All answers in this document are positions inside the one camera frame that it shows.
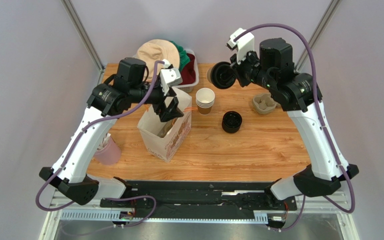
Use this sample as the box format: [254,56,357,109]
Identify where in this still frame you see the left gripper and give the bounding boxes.
[129,79,184,122]

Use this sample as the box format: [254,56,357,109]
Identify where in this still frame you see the grey pulp cup carrier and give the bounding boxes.
[157,120,175,138]

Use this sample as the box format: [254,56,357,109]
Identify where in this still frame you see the white paper bag orange handles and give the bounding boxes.
[137,87,193,163]

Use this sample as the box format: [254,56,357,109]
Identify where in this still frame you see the single brown paper cup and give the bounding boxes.
[206,66,213,84]

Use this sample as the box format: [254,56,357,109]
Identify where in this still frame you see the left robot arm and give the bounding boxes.
[39,57,184,206]

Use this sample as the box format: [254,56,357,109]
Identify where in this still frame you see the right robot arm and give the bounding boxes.
[227,38,359,202]

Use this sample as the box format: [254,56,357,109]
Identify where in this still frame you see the white plastic basket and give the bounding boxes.
[132,39,199,93]

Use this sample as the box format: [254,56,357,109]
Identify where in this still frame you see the stack of paper cups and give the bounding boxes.
[195,88,216,115]

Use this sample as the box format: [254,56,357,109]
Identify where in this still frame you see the dark red cloth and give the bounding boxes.
[181,53,196,85]

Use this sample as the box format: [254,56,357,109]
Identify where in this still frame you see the green cloth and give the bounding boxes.
[169,40,191,72]

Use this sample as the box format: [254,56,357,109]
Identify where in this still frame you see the stack of black lids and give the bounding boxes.
[221,111,243,134]

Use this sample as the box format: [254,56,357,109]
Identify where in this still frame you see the beige bucket hat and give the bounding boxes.
[135,39,180,82]

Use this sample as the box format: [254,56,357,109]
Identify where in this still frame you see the pink plastic cup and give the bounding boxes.
[93,136,122,165]

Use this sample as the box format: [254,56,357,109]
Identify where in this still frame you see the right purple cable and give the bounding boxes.
[233,22,356,232]

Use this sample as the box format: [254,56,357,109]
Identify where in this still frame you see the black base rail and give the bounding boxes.
[68,179,333,221]

